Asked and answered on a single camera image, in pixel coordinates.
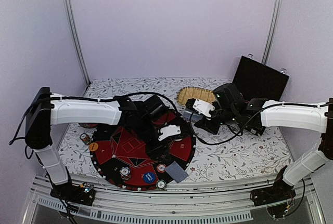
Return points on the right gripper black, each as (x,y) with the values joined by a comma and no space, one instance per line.
(205,124)

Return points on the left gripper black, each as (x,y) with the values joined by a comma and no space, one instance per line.
(158,151)

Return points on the round red black poker mat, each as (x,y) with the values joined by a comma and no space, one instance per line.
(118,147)

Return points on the red white poker chip stack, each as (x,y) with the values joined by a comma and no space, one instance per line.
(161,168)

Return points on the blue white poker chip stack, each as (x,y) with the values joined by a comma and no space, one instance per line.
(125,173)

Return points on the orange big blind button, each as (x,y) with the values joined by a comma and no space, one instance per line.
(93,146)

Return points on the blue small blind button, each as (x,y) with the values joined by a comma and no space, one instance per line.
(149,177)

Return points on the dealt blue card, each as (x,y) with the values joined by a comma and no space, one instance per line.
(176,172)

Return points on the multicolour chip stack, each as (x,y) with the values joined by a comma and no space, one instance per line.
(84,137)

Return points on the green poker chip stack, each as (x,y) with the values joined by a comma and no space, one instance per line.
(161,184)

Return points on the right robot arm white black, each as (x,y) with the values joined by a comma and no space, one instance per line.
(316,117)

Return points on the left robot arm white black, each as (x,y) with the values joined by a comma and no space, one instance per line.
(49,109)

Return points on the black poker set case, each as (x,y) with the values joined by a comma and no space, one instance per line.
(256,84)

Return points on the woven bamboo tray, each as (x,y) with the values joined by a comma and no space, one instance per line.
(186,93)

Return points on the red floral round dish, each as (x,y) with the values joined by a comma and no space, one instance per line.
(88,125)

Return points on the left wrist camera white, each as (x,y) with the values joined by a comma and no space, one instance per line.
(169,131)

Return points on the aluminium frame post right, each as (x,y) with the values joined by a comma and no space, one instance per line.
(271,31)

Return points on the aluminium frame post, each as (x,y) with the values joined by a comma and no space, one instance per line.
(76,41)
(271,31)

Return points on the aluminium front rail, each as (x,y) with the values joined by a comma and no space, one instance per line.
(195,202)

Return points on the aluminium frame post left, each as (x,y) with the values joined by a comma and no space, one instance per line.
(76,41)

